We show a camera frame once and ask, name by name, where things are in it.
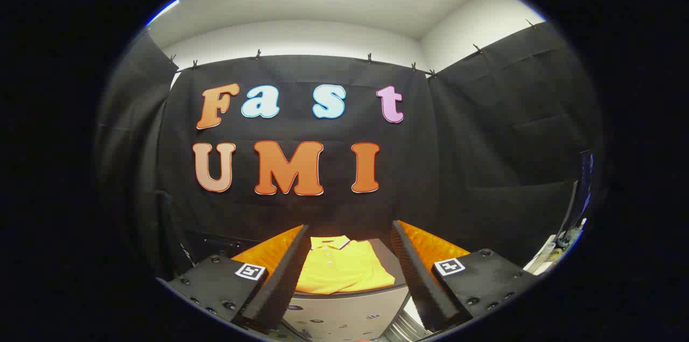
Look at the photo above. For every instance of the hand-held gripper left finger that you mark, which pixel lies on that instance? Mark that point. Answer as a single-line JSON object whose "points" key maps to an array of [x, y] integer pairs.
{"points": [[288, 277]]}

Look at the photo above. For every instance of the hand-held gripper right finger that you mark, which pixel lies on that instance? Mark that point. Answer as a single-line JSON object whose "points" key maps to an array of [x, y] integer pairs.
{"points": [[417, 283]]}

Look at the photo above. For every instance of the yellow polo shirt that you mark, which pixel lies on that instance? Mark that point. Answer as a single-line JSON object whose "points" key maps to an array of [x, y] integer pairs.
{"points": [[344, 272]]}

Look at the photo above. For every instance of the black backdrop cloth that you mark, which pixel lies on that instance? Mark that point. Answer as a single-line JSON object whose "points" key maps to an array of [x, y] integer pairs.
{"points": [[457, 169]]}

